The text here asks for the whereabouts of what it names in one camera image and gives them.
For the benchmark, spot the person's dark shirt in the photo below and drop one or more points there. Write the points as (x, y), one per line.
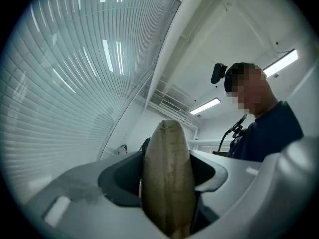
(269, 138)

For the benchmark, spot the white ceiling air vent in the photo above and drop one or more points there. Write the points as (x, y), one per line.
(170, 104)

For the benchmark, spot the tan cloth pouch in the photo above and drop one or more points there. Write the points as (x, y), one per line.
(167, 183)

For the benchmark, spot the black body-worn device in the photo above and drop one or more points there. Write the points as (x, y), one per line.
(238, 127)

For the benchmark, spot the person's head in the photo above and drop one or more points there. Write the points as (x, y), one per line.
(251, 91)

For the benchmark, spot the long ceiling light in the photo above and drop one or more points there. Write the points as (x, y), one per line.
(280, 63)
(205, 105)

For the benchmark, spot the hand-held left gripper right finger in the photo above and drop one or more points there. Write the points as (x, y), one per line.
(249, 195)

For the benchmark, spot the black head-mounted camera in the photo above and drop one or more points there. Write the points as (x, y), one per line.
(218, 73)

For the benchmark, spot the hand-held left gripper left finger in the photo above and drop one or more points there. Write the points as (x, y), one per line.
(87, 208)

